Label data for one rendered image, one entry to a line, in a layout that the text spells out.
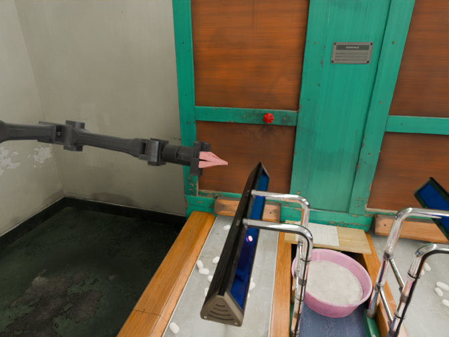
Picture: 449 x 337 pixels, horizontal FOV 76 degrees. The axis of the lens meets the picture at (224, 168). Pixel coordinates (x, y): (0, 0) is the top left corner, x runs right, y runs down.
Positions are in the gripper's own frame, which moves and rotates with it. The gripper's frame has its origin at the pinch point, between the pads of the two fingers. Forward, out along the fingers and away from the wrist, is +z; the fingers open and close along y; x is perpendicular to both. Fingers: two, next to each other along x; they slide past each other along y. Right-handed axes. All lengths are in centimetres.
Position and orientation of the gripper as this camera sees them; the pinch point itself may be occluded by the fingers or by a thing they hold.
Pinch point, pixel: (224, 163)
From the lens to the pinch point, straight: 82.8
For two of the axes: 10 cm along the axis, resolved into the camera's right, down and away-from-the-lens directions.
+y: -1.4, 9.8, 1.0
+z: 9.1, 1.7, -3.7
